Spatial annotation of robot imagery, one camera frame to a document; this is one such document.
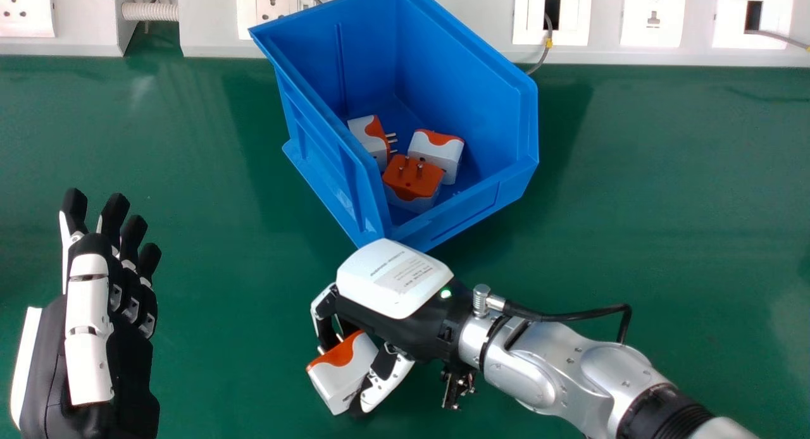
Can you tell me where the white corrugated hose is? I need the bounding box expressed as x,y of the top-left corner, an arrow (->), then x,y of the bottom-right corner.
121,1 -> 180,22

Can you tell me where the white wall socket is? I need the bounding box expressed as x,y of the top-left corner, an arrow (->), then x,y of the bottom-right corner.
0,0 -> 56,38
236,0 -> 339,40
512,0 -> 592,46
620,0 -> 687,48
712,0 -> 794,49

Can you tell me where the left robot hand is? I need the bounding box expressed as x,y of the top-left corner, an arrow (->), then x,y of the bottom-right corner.
10,187 -> 163,439

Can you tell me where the blue plastic bin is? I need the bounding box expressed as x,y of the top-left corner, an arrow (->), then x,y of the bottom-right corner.
248,0 -> 540,253

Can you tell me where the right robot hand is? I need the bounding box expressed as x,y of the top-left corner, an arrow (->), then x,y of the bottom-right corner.
309,238 -> 477,418

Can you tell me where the grey cable with yellow clip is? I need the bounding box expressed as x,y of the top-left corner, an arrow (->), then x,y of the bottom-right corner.
526,14 -> 554,77

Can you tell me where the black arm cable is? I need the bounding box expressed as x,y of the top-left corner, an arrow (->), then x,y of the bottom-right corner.
504,300 -> 633,345

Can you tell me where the white-and-orange plug adapter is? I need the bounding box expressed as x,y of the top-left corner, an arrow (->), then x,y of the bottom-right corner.
347,114 -> 399,172
382,154 -> 444,214
407,129 -> 465,185
306,329 -> 380,416

